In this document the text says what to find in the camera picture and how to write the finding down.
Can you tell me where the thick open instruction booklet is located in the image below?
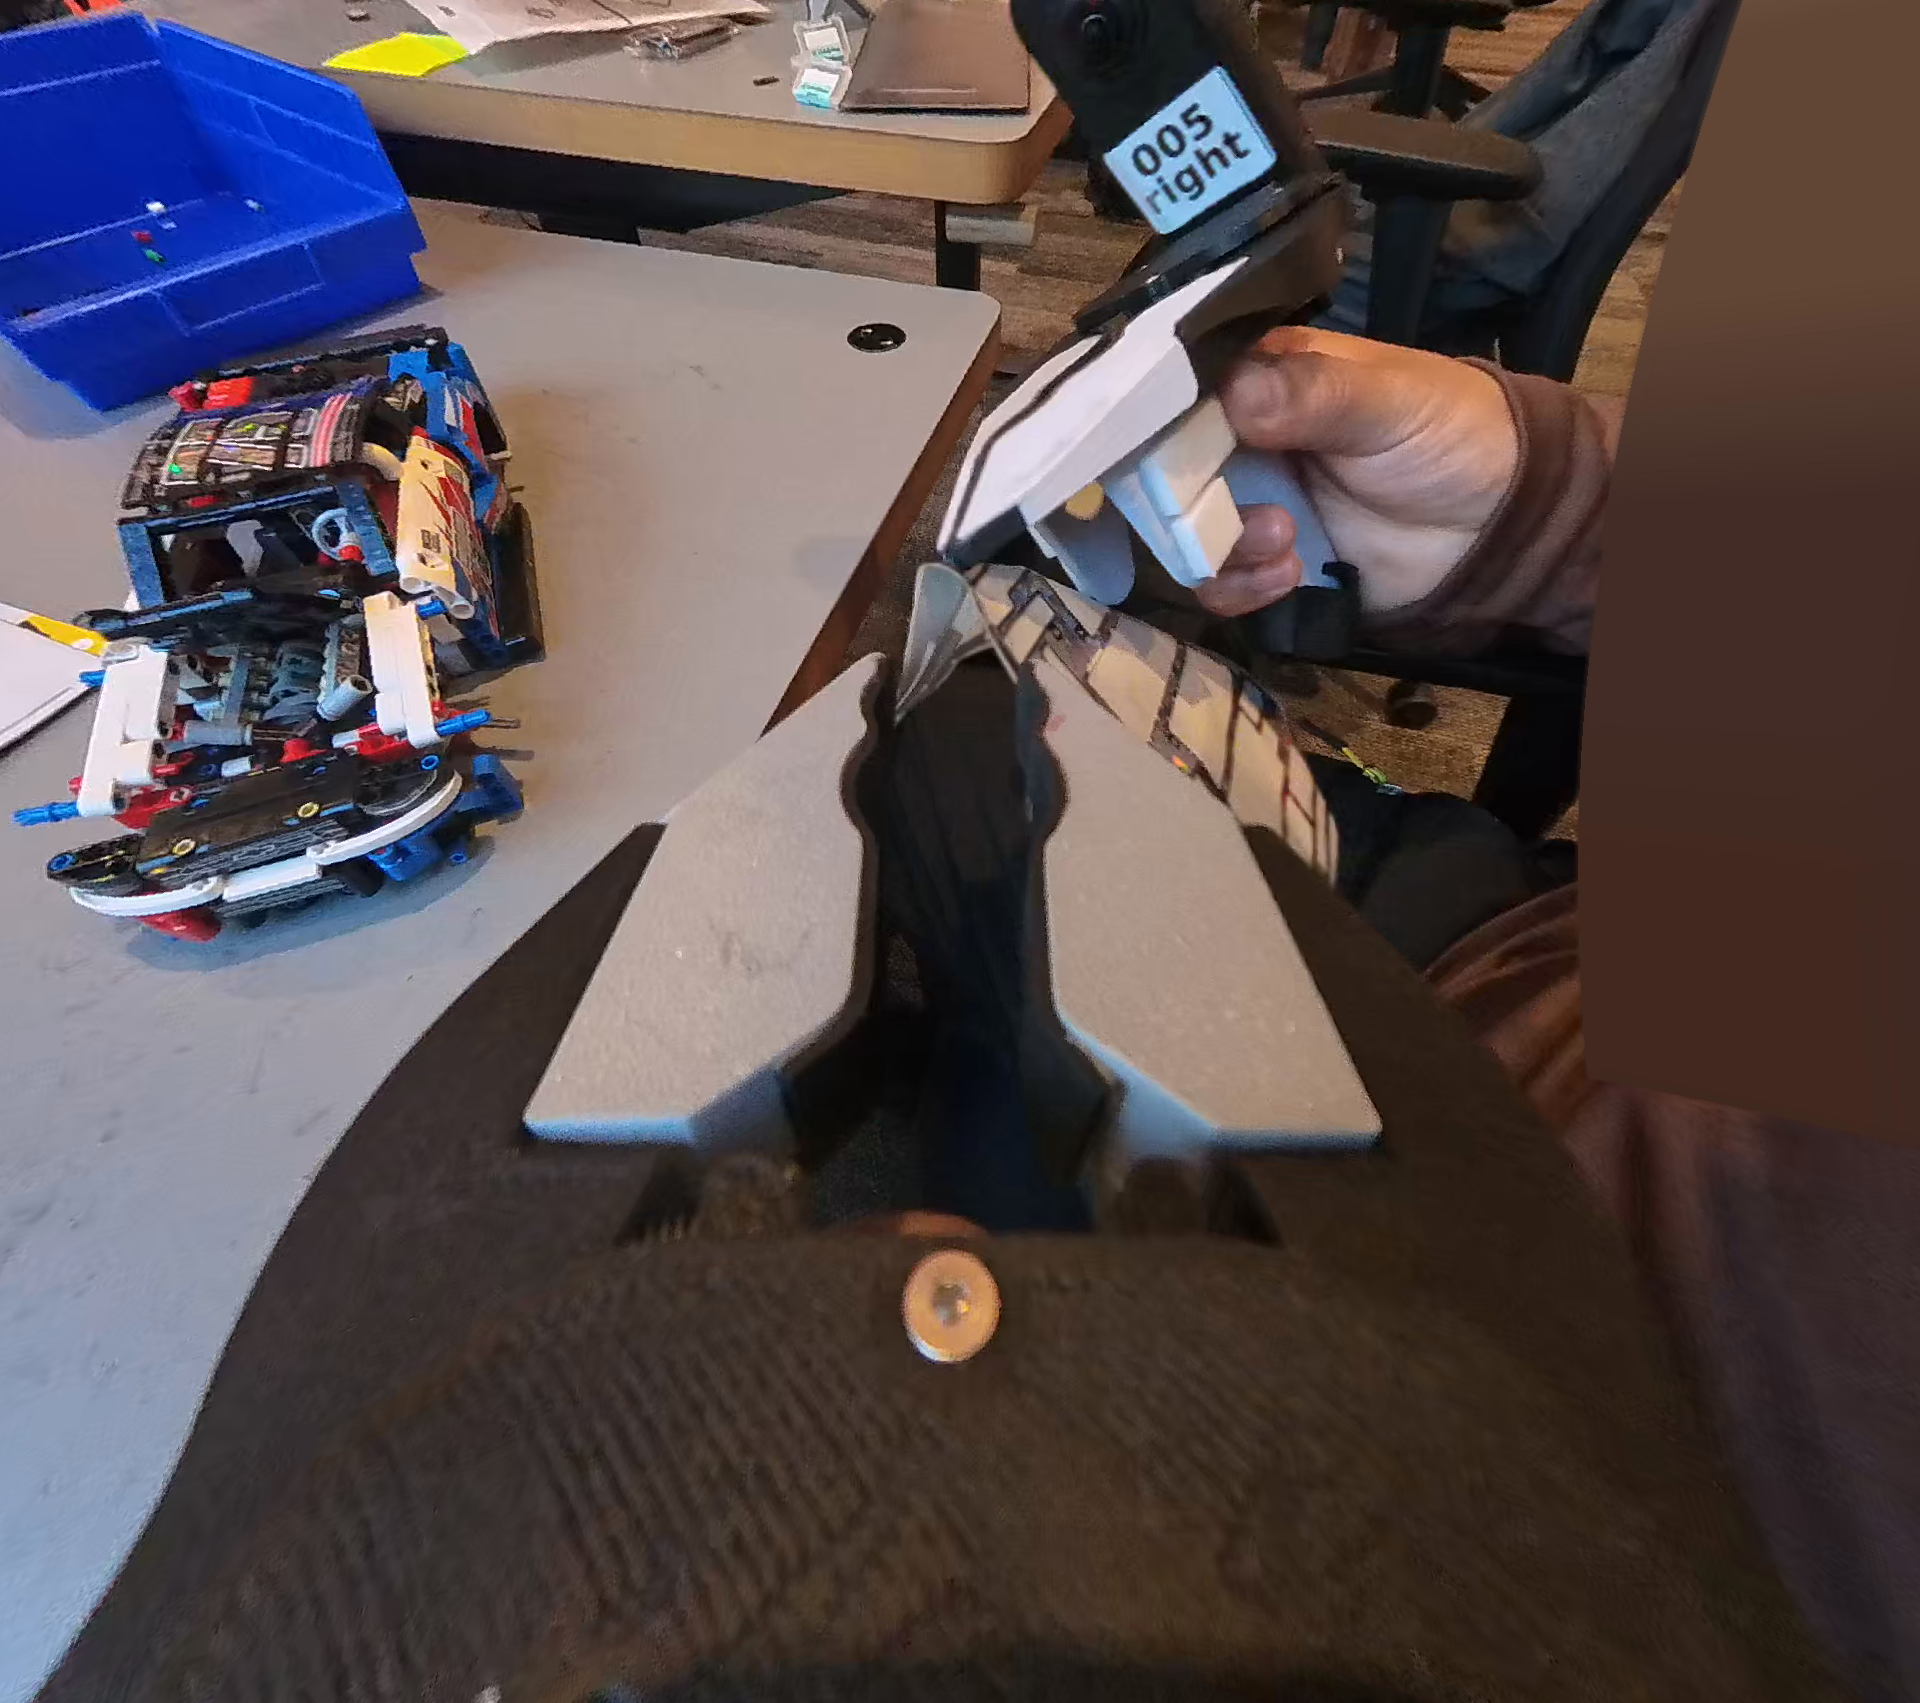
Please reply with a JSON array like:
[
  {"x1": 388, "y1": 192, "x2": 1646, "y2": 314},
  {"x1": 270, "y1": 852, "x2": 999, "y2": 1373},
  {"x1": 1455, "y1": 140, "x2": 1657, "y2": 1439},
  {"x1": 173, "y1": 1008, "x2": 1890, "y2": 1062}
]
[{"x1": 0, "y1": 598, "x2": 110, "y2": 758}]

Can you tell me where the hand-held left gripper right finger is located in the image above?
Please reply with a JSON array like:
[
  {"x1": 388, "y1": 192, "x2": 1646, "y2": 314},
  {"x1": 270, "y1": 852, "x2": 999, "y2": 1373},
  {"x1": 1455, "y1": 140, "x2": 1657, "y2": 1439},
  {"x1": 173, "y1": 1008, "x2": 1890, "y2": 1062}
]
[{"x1": 1013, "y1": 672, "x2": 1385, "y2": 1162}]

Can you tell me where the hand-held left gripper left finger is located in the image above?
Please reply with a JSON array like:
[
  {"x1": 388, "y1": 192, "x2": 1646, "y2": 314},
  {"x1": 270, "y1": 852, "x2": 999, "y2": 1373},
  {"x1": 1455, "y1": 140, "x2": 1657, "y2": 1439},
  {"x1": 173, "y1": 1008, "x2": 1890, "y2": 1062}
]
[{"x1": 522, "y1": 654, "x2": 890, "y2": 1154}]

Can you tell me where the grey desk with beige edge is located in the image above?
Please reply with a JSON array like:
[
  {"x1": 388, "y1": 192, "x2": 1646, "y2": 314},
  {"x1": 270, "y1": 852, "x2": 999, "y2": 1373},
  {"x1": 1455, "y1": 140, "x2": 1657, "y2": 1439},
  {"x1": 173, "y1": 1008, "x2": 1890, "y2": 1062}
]
[{"x1": 141, "y1": 0, "x2": 1236, "y2": 292}]

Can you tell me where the blue plastic bin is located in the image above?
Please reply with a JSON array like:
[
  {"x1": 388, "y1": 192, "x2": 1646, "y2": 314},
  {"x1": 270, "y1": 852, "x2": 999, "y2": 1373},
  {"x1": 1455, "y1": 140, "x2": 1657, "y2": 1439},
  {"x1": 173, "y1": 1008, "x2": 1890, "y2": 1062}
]
[{"x1": 0, "y1": 8, "x2": 429, "y2": 416}]

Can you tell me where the small teal white case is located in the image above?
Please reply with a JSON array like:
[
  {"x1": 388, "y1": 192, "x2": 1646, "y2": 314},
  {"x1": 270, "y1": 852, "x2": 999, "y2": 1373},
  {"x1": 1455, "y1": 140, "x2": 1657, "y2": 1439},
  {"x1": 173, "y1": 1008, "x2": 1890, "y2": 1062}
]
[{"x1": 788, "y1": 12, "x2": 858, "y2": 110}]

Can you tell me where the holographic sticker sheet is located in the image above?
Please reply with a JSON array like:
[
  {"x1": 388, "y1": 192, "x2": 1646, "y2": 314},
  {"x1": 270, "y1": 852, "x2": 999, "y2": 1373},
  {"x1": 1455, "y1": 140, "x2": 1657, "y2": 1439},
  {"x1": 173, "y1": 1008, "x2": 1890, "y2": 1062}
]
[{"x1": 893, "y1": 560, "x2": 1342, "y2": 896}]

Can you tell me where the dark wedge-shaped stand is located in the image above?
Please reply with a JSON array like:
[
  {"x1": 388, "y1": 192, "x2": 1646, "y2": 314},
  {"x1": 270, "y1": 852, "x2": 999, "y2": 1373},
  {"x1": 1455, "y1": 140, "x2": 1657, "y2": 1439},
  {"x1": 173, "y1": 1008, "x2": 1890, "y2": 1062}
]
[{"x1": 835, "y1": 0, "x2": 1038, "y2": 118}]

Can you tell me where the yellow green cord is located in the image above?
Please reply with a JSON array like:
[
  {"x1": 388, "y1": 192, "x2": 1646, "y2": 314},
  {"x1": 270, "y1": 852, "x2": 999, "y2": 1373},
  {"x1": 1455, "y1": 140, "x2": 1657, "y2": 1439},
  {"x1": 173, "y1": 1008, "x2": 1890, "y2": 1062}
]
[{"x1": 1301, "y1": 720, "x2": 1412, "y2": 802}]

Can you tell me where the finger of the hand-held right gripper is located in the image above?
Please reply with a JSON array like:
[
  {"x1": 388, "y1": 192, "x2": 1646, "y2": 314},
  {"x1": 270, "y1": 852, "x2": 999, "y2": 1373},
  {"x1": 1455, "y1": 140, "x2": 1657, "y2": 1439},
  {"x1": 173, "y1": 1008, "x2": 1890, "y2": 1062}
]
[{"x1": 934, "y1": 258, "x2": 1254, "y2": 566}]

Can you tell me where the yellow sticky note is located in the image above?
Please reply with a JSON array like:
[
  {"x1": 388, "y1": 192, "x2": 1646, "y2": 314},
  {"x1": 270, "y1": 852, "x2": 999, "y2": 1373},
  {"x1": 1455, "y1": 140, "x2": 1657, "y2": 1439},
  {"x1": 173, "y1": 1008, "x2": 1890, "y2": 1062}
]
[{"x1": 322, "y1": 30, "x2": 469, "y2": 78}]

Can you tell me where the toy race car model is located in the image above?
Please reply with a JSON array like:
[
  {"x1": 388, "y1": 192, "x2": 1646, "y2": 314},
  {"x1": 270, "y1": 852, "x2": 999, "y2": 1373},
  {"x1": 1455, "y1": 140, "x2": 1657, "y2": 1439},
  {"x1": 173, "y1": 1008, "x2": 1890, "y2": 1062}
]
[{"x1": 14, "y1": 326, "x2": 550, "y2": 944}]

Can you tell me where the person's right hand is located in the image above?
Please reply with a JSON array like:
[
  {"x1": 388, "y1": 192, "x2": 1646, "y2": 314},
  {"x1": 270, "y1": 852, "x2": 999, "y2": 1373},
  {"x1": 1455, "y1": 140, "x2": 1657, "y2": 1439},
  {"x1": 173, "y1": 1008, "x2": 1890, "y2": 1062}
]
[{"x1": 1195, "y1": 324, "x2": 1519, "y2": 620}]

